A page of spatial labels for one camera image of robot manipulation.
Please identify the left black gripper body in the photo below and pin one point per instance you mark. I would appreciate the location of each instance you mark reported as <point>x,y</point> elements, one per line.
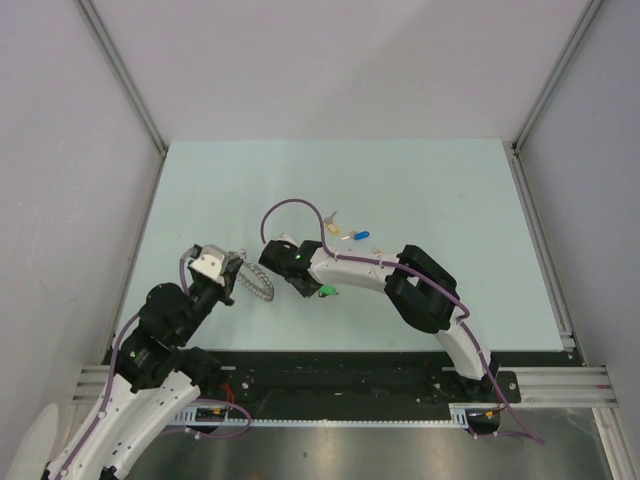
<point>203,295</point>

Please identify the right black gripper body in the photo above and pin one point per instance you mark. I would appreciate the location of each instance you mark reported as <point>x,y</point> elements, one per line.
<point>308,289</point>

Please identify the metal ring key organizer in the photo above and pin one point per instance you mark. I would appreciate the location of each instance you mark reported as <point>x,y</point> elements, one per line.
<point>254,279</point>

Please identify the green tag key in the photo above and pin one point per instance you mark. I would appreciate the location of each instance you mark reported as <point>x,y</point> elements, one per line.
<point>327,291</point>

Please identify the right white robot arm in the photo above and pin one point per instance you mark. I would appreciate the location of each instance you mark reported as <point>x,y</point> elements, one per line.
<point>421,291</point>

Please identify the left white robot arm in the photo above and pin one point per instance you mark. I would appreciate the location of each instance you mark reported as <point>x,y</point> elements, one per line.
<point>152,376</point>

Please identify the yellow tag key far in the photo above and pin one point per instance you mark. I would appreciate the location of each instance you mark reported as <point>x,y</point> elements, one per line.
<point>330,224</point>

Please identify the blue tag key far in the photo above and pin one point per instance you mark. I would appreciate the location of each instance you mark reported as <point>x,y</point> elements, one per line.
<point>356,235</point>

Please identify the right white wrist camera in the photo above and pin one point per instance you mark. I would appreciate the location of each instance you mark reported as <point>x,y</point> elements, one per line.
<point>286,237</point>

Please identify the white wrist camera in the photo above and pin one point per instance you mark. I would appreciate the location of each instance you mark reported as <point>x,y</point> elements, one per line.
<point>209,263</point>
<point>286,237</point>

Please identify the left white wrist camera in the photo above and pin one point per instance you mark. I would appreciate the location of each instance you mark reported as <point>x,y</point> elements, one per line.
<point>209,263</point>

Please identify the grey slotted cable duct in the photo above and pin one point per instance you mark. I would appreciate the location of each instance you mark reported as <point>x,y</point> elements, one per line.
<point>205,416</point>

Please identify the left aluminium rail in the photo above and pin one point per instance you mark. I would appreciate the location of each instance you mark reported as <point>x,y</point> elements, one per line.
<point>91,381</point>

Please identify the aluminium rail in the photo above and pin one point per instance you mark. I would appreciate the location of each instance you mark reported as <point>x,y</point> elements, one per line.
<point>576,384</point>
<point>91,381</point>

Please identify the left aluminium frame post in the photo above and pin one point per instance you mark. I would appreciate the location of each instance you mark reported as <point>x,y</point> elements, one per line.
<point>111,53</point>

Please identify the aluminium frame post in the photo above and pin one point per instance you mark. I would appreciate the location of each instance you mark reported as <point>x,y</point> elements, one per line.
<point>111,53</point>
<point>559,70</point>

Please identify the right aluminium rail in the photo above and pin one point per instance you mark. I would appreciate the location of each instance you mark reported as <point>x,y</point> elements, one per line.
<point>576,384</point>

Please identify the right aluminium frame post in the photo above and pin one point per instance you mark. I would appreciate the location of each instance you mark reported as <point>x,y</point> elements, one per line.
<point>559,70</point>

